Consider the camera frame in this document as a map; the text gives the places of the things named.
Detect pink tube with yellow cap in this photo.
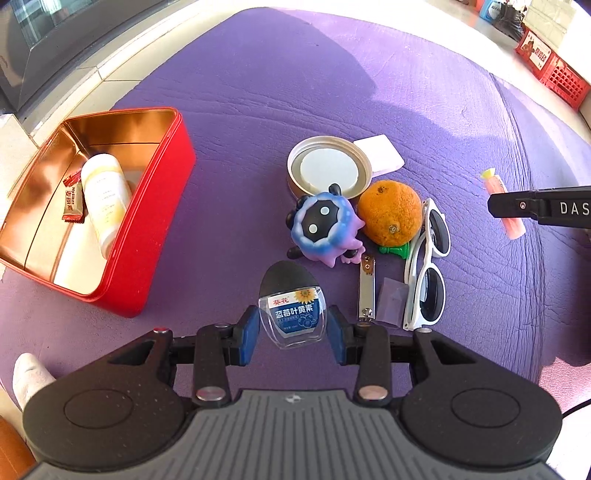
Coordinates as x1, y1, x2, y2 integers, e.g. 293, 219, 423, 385
481, 168, 527, 240

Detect green plastic toy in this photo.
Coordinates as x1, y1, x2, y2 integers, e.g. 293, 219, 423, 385
379, 242, 412, 260

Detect clear bottle with black cap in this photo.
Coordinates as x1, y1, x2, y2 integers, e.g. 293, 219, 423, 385
258, 261, 328, 350

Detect white square pad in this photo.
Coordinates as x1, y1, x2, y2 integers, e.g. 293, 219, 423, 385
353, 135, 406, 176

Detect black cable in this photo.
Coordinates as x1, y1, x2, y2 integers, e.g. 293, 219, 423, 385
560, 401, 591, 420

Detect white sunglasses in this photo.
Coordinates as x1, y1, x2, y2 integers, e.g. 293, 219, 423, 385
403, 198, 451, 331

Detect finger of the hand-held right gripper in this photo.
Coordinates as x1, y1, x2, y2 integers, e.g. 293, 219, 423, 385
487, 186, 553, 224

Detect dark window frame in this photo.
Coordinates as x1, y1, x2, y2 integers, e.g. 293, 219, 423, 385
0, 0, 168, 112

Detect silver nail clipper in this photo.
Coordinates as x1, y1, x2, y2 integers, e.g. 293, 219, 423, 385
357, 256, 376, 323

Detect red plastic crate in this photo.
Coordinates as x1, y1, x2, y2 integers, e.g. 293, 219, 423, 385
514, 27, 553, 71
538, 52, 591, 110

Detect white and yellow bottle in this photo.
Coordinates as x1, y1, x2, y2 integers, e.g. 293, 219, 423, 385
81, 154, 133, 257

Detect orange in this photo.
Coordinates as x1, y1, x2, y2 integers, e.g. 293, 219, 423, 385
358, 180, 424, 247

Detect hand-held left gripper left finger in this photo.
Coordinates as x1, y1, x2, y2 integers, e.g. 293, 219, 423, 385
110, 305, 262, 409

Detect person's foot in white sock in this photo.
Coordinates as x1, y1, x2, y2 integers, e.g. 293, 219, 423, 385
12, 353, 57, 410

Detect dark shoes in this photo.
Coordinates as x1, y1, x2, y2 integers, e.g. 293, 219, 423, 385
493, 0, 526, 40

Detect small purple translucent square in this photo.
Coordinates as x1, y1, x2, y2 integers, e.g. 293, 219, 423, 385
374, 277, 410, 329

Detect red tin box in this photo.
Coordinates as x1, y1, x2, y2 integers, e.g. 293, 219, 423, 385
0, 107, 197, 318

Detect blue and purple toy figure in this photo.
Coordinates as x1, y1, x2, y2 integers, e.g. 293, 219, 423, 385
285, 184, 366, 268

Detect purple mat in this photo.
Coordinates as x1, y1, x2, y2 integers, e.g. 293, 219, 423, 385
0, 7, 591, 416

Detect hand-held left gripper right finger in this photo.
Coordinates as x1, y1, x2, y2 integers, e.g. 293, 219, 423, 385
325, 305, 482, 409

